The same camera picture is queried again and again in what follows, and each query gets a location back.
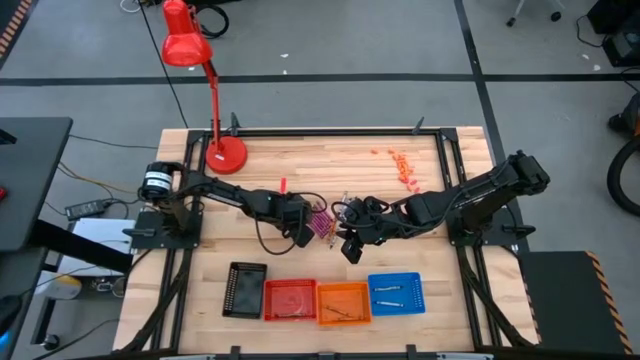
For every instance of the black caster wheel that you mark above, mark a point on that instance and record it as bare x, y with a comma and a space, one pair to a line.
50, 342

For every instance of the black desk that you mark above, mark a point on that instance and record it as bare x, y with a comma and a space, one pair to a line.
30, 175

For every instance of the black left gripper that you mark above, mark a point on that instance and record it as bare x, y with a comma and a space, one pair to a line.
292, 212

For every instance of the white box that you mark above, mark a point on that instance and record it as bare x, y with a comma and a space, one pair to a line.
100, 232

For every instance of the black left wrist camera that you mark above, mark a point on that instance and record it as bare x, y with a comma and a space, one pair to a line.
305, 237

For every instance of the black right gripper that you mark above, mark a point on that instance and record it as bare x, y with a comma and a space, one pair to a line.
372, 220

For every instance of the small red tag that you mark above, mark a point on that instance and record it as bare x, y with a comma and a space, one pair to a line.
283, 185

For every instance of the white chair base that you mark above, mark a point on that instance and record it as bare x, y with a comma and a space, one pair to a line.
511, 22

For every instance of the red slotted plastic basket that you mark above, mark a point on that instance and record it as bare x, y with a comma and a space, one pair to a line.
290, 300

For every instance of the orange slotted plastic basket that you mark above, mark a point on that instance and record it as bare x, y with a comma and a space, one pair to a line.
345, 300

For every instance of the black aluminium table frame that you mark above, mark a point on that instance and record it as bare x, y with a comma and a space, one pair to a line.
325, 132

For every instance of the black desk support beam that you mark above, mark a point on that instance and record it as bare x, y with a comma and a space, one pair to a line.
75, 245

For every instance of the black equipment case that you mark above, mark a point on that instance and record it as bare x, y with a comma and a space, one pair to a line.
622, 47

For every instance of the black power adapter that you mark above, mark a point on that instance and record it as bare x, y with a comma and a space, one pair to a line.
85, 209

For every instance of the hazard striped black mat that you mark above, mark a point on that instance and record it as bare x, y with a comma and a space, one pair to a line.
10, 20

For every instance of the pale yellow round object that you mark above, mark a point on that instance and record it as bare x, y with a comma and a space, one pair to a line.
62, 287

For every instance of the dark rounded device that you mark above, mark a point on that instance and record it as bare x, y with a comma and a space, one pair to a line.
7, 312

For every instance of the red desk lamp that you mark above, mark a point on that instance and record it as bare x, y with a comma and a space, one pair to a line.
185, 45

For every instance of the blue slotted plastic basket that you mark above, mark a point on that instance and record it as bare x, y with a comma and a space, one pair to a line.
396, 296

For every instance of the black slotted plastic basket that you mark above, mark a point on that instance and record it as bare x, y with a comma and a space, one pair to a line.
245, 290

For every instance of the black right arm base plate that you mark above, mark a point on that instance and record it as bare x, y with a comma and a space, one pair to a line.
460, 240

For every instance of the black hazard-edged platform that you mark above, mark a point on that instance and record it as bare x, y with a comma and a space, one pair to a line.
565, 300

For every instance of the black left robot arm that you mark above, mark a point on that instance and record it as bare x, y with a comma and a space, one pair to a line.
225, 192

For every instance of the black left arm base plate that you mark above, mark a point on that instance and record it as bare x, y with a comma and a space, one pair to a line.
150, 242

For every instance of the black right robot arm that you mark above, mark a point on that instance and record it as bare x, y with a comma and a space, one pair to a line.
475, 192

